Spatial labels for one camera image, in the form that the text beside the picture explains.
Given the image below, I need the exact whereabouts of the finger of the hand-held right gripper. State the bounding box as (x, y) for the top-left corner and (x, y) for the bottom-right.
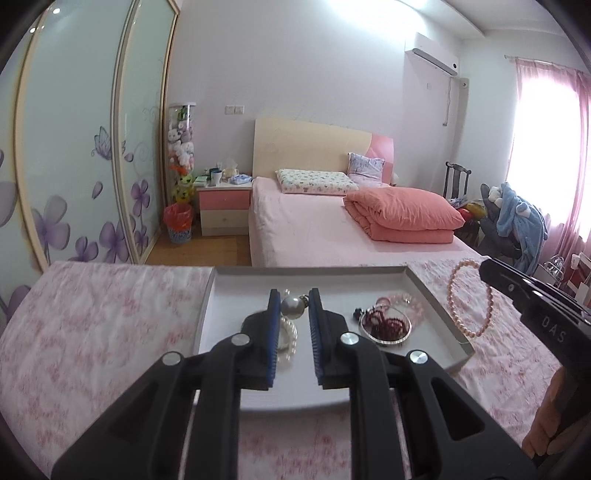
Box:
(479, 257), (591, 315)

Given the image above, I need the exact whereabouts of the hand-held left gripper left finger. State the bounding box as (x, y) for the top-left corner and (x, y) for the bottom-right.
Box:
(51, 288), (282, 480)

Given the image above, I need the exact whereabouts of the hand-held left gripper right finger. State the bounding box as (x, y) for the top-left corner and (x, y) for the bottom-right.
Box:
(308, 287), (539, 480)

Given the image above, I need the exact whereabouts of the white pearl necklace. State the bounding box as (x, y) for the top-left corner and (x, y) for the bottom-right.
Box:
(276, 288), (298, 365)

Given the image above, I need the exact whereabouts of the large pearl earring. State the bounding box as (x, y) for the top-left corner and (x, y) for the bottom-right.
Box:
(281, 295), (309, 320)

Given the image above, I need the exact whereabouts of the grey cardboard tray box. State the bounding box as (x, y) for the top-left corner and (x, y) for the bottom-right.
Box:
(193, 265), (475, 411)

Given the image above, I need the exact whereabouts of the thin silver bangle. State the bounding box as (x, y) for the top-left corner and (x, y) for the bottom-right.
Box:
(359, 308), (413, 348)

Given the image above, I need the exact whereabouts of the pink pearl bracelet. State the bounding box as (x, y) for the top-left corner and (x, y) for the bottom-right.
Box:
(448, 260), (495, 339)

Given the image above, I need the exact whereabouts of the dark red bead necklace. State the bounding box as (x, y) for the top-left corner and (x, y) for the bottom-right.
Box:
(362, 309), (411, 341)

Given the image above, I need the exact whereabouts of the person's right hand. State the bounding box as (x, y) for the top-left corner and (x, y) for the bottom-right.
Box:
(522, 367), (571, 460)

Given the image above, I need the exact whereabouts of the grey chair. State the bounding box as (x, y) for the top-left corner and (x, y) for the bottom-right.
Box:
(478, 183), (527, 259)

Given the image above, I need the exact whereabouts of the blue plush robe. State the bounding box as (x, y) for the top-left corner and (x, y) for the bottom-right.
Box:
(496, 182), (550, 278)

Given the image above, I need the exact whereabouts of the pile of colourful clothes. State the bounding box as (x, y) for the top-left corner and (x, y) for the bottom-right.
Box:
(450, 198), (485, 227)

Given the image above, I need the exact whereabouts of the black wooden chair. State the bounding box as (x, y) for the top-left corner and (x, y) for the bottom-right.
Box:
(443, 161), (472, 206)

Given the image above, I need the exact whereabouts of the bed with beige headboard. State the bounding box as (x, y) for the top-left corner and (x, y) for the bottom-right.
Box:
(248, 117), (483, 268)

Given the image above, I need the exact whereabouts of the folded salmon quilt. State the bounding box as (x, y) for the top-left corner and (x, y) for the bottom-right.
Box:
(342, 186), (466, 244)

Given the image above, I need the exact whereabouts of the pink and white nightstand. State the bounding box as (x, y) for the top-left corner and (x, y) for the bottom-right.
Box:
(196, 178), (254, 237)

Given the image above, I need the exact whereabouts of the pink curtain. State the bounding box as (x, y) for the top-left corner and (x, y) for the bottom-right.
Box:
(505, 58), (591, 268)

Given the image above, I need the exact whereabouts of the red waste bin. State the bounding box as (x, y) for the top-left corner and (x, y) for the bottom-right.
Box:
(163, 203), (194, 244)

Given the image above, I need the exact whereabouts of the white patterned pillow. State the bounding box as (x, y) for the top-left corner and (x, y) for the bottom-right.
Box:
(276, 168), (360, 195)

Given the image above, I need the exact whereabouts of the yellow plush toy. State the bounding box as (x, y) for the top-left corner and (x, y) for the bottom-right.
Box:
(172, 173), (195, 205)

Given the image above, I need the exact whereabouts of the purple patterned pillow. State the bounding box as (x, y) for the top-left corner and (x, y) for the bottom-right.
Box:
(347, 152), (386, 186)

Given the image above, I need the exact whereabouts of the clear tube of plush toys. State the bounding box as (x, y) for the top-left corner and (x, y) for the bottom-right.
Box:
(167, 102), (198, 206)

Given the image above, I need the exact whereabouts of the white air conditioner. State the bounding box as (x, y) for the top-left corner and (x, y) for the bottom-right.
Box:
(404, 31), (459, 77)

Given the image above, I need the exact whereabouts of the wardrobe with purple flower doors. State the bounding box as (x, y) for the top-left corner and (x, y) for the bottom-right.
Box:
(0, 0), (181, 333)

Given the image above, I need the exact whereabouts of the metal wire rack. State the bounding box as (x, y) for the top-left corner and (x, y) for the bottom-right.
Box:
(536, 254), (566, 289)

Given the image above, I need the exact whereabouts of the pink crystal bead bracelet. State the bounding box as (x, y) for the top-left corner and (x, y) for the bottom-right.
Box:
(376, 292), (426, 330)

